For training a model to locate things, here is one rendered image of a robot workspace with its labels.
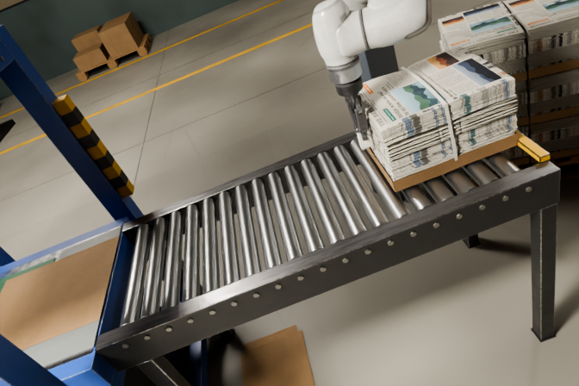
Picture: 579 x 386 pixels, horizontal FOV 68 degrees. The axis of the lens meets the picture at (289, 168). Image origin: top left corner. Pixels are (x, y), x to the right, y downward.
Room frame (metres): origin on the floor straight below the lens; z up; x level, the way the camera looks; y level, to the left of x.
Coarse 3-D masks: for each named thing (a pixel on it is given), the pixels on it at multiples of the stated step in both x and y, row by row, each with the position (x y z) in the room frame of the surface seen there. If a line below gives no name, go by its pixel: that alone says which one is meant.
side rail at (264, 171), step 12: (324, 144) 1.33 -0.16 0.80; (336, 144) 1.30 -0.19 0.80; (348, 144) 1.29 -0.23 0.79; (300, 156) 1.32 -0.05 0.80; (312, 156) 1.29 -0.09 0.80; (264, 168) 1.34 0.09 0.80; (276, 168) 1.31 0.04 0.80; (300, 168) 1.30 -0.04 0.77; (336, 168) 1.29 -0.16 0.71; (240, 180) 1.33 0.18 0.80; (264, 180) 1.30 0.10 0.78; (204, 192) 1.35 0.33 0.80; (216, 192) 1.32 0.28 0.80; (288, 192) 1.30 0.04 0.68; (180, 204) 1.34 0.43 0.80; (216, 204) 1.31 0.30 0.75; (252, 204) 1.31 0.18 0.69; (144, 216) 1.36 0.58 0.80; (156, 216) 1.33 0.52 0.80; (168, 216) 1.32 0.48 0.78; (216, 216) 1.31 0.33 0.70; (132, 228) 1.33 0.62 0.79; (168, 228) 1.32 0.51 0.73; (132, 240) 1.33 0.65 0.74
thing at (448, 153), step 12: (396, 72) 1.19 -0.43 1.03; (420, 72) 1.12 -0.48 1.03; (420, 84) 1.06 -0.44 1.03; (432, 84) 1.03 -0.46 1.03; (432, 96) 0.97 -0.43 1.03; (444, 96) 0.95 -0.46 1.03; (444, 108) 0.92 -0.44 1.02; (456, 108) 0.92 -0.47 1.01; (444, 120) 0.92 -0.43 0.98; (456, 120) 0.92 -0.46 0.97; (444, 132) 0.92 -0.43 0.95; (456, 132) 0.92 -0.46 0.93; (444, 144) 0.92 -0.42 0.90; (456, 144) 0.92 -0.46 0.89; (444, 156) 0.92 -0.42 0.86
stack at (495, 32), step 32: (512, 0) 1.77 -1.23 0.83; (544, 0) 1.64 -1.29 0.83; (576, 0) 1.52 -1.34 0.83; (448, 32) 1.73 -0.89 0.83; (480, 32) 1.61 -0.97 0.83; (512, 32) 1.50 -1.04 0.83; (544, 32) 1.44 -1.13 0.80; (576, 32) 1.41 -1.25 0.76; (512, 64) 1.49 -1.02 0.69; (544, 64) 1.44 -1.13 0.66; (544, 96) 1.44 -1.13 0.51; (576, 96) 1.40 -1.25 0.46; (544, 128) 1.44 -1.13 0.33; (576, 128) 1.40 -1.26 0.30; (480, 160) 1.54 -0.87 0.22; (576, 160) 1.39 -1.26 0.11
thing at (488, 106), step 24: (456, 48) 1.17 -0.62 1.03; (432, 72) 1.09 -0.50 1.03; (456, 72) 1.04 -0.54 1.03; (480, 72) 0.99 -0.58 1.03; (504, 72) 0.95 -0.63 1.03; (456, 96) 0.92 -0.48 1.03; (480, 96) 0.91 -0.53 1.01; (504, 96) 0.91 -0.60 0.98; (480, 120) 0.91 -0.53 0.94; (504, 120) 0.91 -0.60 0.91; (480, 144) 0.91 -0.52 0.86
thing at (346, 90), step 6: (360, 78) 1.04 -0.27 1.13; (336, 84) 1.06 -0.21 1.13; (342, 84) 1.04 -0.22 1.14; (348, 84) 1.03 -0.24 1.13; (354, 84) 1.03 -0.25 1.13; (360, 84) 1.04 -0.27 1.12; (342, 90) 1.04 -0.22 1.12; (348, 90) 1.03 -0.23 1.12; (354, 90) 1.03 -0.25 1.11; (348, 96) 1.06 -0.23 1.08; (354, 96) 1.03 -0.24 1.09; (354, 102) 1.02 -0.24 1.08; (354, 108) 1.04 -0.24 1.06
